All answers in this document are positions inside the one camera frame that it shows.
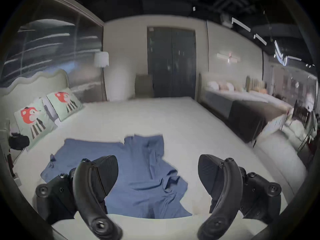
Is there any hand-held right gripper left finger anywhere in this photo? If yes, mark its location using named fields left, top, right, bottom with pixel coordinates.
left=35, top=155, right=123, bottom=240

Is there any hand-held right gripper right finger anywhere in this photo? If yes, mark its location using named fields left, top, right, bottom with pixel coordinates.
left=197, top=154, right=282, bottom=240

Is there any blue garment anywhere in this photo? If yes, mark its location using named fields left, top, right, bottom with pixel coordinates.
left=40, top=134, right=192, bottom=219

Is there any bed with white sheet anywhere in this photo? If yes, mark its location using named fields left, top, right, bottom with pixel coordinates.
left=13, top=96, right=288, bottom=240

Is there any black device on stand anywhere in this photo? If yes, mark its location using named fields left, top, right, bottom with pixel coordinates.
left=8, top=132, right=30, bottom=150

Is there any bed with dark blanket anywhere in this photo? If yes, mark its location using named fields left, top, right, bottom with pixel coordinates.
left=198, top=73, right=294, bottom=144

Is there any fox print green pillow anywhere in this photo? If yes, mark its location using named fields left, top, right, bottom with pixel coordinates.
left=46, top=88, right=83, bottom=122
left=14, top=98, right=58, bottom=151

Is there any padded beige headboard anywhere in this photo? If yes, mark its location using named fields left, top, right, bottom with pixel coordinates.
left=0, top=69, right=70, bottom=98

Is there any beige upholstered chair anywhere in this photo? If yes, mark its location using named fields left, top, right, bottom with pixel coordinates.
left=135, top=73, right=154, bottom=99

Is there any white shade floor lamp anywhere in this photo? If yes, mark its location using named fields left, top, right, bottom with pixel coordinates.
left=94, top=51, right=110, bottom=102

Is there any dark double door wardrobe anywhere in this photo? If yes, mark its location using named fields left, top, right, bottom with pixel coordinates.
left=147, top=26, right=197, bottom=100

